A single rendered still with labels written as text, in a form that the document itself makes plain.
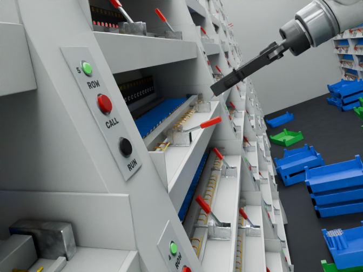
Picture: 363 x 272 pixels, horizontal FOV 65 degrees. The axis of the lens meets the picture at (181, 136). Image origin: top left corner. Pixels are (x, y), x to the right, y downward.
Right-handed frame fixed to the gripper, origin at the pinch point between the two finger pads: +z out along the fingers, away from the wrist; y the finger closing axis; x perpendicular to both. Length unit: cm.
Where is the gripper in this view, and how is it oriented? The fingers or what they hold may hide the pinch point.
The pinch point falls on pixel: (225, 83)
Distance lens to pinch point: 73.2
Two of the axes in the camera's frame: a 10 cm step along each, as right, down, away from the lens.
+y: 2.2, -2.9, 9.3
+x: -5.6, -8.2, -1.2
